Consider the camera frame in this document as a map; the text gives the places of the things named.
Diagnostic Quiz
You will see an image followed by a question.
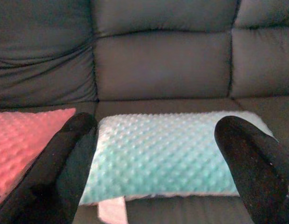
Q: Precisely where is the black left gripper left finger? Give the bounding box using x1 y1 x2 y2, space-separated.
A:
0 112 99 224

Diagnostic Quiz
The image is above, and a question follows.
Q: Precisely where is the green leather three-seat sofa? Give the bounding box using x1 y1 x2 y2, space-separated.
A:
0 0 289 224

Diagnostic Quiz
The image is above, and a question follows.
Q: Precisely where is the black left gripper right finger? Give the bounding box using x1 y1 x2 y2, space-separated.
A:
214 116 289 224

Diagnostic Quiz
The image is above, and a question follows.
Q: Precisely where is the pink dotted minky pillow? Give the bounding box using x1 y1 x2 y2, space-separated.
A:
0 107 77 201

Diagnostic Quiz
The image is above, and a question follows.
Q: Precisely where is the teal dotted minky pillow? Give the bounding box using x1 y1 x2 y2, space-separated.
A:
79 111 275 221

